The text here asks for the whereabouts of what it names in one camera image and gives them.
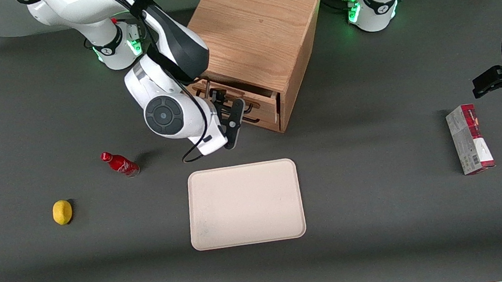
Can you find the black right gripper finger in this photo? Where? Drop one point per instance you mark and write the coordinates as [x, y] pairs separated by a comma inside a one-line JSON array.
[[219, 93], [242, 108]]

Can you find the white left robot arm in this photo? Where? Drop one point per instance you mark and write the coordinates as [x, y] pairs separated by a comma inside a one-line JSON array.
[[378, 5]]

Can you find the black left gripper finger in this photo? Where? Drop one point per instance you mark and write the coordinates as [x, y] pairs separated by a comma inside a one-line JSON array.
[[492, 77], [500, 85]]

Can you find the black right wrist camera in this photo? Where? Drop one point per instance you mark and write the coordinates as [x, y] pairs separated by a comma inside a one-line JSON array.
[[234, 126]]

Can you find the oak wooden cabinet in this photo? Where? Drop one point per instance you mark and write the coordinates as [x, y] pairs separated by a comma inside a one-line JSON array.
[[255, 20]]

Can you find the grey and red carton box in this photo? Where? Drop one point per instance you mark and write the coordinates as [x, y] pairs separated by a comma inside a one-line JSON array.
[[469, 143]]

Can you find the beige plastic tray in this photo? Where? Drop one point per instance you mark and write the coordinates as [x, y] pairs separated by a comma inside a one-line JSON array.
[[244, 204]]

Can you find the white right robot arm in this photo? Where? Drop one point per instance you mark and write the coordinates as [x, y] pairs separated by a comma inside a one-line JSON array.
[[164, 115]]

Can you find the oak wooden drawer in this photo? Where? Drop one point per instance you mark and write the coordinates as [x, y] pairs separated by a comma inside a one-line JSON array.
[[270, 125], [267, 109]]

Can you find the red cola bottle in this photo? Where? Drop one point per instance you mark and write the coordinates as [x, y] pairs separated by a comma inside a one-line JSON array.
[[121, 165]]

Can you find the yellow lemon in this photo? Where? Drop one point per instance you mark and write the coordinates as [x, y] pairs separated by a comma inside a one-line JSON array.
[[62, 212]]

